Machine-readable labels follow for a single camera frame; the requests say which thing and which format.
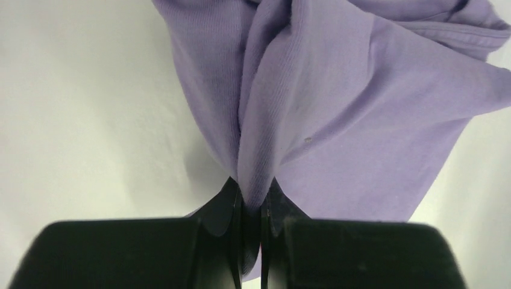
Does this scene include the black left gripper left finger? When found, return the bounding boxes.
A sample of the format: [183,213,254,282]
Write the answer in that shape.
[10,179,242,288]

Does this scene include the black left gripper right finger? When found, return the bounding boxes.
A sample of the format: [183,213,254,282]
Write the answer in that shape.
[261,181,466,289]

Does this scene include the lavender t-shirt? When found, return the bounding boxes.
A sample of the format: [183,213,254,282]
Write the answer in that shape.
[151,0,511,282]

